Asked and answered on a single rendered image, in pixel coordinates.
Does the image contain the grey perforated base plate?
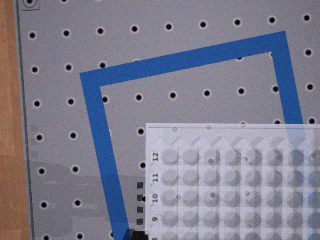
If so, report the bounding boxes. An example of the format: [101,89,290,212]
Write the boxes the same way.
[13,0,320,240]

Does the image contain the blue tape corner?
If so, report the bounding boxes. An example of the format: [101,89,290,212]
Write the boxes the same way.
[79,31,303,240]

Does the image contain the white well plate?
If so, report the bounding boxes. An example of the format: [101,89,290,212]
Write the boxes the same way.
[145,123,320,240]

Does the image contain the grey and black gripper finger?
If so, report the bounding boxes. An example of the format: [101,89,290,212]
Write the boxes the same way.
[131,231,148,240]

